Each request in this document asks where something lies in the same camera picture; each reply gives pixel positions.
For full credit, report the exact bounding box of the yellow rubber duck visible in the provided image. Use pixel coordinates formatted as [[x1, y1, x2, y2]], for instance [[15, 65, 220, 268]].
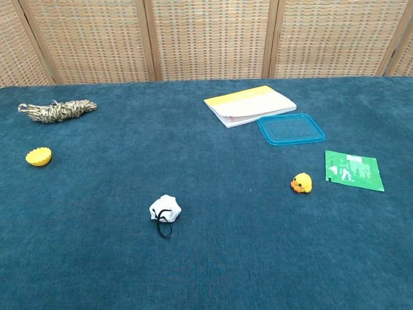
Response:
[[290, 172, 313, 194]]

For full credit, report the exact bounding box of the yellow and white notebook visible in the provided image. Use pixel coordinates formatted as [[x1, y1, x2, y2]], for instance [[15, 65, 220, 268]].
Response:
[[203, 85, 297, 129]]

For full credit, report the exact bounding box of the blue clear plastic lid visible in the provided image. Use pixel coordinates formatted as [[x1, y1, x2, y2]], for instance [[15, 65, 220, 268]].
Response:
[[257, 112, 326, 147]]

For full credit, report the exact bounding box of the woven wooden folding screen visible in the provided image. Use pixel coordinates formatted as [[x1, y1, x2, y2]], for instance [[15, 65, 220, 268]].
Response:
[[0, 0, 413, 88]]

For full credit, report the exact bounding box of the green printed sachet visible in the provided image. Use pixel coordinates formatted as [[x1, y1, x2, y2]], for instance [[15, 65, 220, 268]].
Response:
[[324, 150, 385, 192]]

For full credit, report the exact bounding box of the yellow plastic half shell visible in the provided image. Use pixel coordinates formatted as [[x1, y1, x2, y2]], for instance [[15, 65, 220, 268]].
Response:
[[25, 147, 53, 167]]

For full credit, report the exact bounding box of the white pouch with black cord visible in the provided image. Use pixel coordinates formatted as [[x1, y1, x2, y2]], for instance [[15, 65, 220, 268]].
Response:
[[148, 194, 183, 240]]

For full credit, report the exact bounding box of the camouflage rope bundle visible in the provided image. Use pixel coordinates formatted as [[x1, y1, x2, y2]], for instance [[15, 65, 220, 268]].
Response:
[[17, 99, 98, 124]]

